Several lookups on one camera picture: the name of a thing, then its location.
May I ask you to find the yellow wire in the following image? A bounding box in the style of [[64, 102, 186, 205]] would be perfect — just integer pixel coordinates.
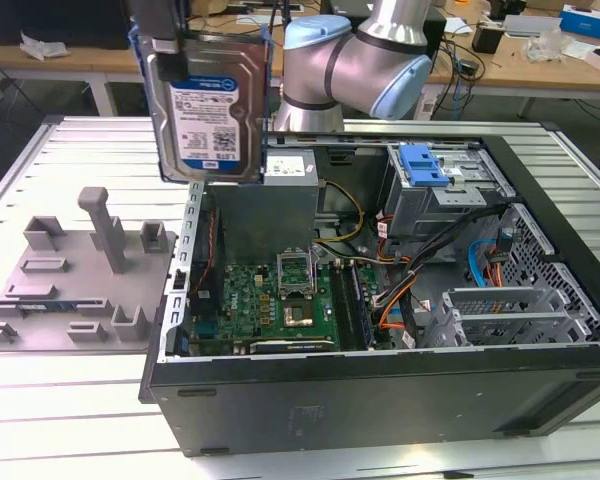
[[314, 182, 366, 246]]

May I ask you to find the flat grey box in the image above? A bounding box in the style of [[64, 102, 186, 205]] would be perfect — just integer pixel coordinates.
[[502, 13, 564, 37]]

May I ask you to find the RAM stick with blue label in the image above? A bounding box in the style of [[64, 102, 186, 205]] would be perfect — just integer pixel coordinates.
[[18, 300, 76, 313]]

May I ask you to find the large black box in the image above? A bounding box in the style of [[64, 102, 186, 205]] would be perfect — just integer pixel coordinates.
[[0, 0, 131, 51]]

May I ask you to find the orange wire bundle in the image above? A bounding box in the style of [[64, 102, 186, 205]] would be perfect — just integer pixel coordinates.
[[372, 272, 416, 331]]

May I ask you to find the CPU socket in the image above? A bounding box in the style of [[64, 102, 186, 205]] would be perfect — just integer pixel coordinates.
[[283, 299, 316, 329]]

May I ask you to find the metal drive cage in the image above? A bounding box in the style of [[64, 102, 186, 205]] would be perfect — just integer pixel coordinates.
[[383, 144, 514, 241]]

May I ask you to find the black desk device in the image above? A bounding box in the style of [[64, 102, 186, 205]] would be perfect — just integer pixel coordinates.
[[487, 0, 529, 21]]

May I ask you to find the white paper sheet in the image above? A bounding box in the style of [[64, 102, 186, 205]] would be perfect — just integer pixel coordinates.
[[442, 17, 474, 36]]

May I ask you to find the black cable bundle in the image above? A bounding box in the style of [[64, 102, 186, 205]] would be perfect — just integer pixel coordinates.
[[374, 202, 506, 346]]

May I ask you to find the metal disk bay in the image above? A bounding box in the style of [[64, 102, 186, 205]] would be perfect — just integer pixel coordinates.
[[422, 287, 589, 349]]

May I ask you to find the crumpled white plastic wrap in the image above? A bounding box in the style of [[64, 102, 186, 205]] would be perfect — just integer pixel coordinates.
[[19, 32, 70, 62]]

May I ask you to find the blue cardboard box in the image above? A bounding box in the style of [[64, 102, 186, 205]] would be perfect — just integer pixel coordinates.
[[559, 4, 600, 41]]

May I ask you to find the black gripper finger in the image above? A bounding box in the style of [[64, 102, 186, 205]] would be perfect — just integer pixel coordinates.
[[154, 38, 189, 84]]

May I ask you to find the small black cube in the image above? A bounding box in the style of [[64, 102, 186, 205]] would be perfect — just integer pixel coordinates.
[[472, 24, 506, 55]]

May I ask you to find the red black fan wire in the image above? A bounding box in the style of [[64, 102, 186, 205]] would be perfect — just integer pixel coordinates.
[[199, 209, 219, 296]]

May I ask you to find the clear plastic bag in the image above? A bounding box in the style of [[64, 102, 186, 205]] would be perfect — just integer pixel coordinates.
[[524, 28, 591, 64]]

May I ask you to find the black graphics card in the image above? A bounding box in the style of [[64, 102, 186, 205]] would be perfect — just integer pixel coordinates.
[[249, 339, 336, 355]]

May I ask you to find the black open PC case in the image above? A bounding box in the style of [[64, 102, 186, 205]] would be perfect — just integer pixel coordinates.
[[138, 121, 600, 457]]

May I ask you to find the wooden desk white frame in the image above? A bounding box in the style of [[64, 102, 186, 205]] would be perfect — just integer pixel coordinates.
[[0, 13, 286, 119], [427, 14, 600, 119]]

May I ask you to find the orange power wire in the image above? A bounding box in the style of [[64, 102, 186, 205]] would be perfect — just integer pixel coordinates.
[[484, 249, 506, 289]]

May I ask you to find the blue plastic drive latch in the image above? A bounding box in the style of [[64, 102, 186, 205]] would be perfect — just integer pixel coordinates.
[[398, 144, 451, 187]]

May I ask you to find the blue data wire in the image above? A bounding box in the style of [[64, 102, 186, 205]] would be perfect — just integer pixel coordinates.
[[467, 227, 514, 289]]

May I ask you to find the grey power supply unit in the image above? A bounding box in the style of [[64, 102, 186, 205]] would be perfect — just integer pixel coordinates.
[[207, 148, 326, 264]]

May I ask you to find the hard disk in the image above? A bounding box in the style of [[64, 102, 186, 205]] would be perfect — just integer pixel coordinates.
[[128, 24, 272, 186]]

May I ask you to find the metal socket cover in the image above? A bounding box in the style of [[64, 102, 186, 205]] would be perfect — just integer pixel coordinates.
[[277, 248, 315, 301]]

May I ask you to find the green motherboard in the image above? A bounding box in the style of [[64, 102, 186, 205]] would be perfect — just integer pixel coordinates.
[[187, 259, 381, 351]]

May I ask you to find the grey plastic parts rack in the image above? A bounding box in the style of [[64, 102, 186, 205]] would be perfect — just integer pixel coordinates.
[[0, 185, 179, 354]]

